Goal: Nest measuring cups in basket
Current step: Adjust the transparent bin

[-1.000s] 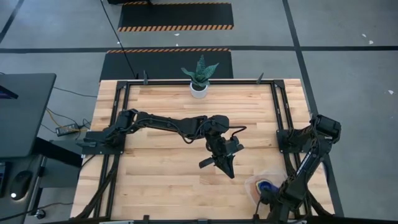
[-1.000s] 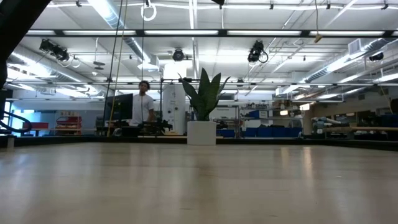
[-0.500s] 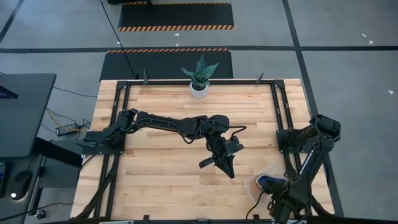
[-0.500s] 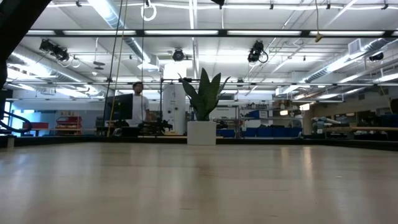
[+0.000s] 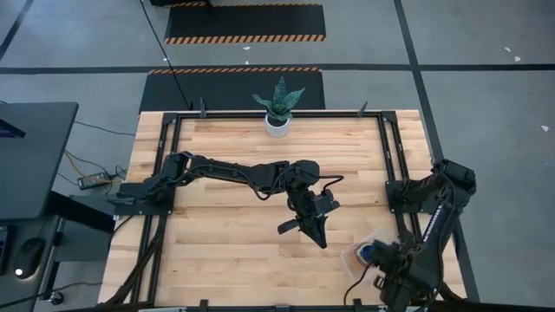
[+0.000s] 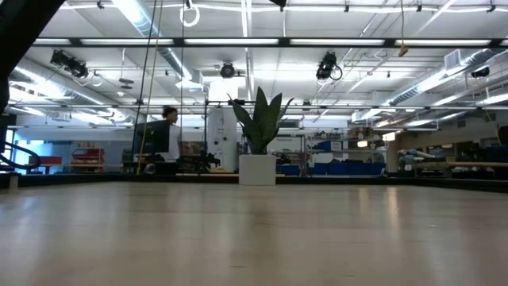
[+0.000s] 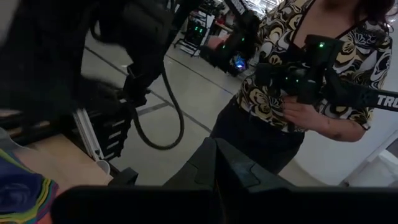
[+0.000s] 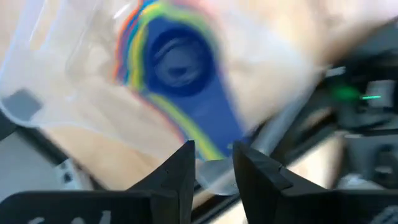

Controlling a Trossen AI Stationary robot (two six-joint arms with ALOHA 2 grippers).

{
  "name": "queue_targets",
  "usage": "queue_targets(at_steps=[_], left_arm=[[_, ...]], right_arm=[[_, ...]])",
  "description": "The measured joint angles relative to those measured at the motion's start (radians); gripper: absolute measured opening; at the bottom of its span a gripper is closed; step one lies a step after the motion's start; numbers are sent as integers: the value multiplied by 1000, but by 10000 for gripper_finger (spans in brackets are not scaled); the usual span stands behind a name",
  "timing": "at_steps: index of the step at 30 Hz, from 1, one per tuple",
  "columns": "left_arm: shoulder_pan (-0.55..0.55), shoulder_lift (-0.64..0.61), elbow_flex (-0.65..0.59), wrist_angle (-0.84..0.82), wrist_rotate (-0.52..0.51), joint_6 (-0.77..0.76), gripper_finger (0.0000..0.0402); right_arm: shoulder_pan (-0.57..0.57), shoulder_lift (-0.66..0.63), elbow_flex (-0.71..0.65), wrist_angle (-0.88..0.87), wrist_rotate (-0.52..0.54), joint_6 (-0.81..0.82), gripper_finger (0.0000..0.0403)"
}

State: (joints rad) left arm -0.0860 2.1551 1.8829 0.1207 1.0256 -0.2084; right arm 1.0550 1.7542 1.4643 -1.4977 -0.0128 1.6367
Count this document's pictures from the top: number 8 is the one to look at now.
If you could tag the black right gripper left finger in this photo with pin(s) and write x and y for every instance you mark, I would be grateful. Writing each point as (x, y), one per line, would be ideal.
(168, 199)

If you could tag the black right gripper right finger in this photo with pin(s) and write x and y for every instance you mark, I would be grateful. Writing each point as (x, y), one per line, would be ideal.
(264, 202)

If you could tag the purple measuring cup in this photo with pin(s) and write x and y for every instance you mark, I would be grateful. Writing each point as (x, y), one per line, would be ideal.
(202, 109)

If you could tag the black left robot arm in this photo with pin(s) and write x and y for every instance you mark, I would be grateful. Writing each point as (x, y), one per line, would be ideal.
(373, 115)

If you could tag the clear plastic bag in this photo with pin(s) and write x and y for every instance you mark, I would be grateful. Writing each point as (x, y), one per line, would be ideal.
(77, 62)

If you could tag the white plastic bracket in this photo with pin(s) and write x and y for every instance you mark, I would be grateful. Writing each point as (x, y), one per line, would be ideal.
(66, 174)

